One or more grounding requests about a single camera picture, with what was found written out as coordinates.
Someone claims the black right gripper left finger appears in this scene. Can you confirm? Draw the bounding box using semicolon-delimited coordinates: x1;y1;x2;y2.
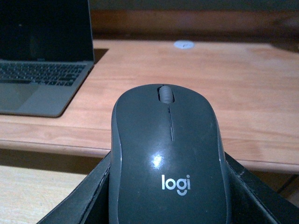
45;154;111;224

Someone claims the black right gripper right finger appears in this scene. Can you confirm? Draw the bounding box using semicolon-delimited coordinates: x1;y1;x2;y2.
226;155;299;224

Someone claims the white cable grommet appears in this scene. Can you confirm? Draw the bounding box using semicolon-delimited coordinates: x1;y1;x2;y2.
173;40;195;49

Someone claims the wooden desk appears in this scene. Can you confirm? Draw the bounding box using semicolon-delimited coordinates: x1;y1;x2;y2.
0;10;299;174

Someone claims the dark grey Logi mouse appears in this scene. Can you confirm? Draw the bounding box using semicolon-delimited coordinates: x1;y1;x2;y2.
109;84;231;224

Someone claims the grey laptop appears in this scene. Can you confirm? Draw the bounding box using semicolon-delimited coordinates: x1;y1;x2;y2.
0;0;94;118

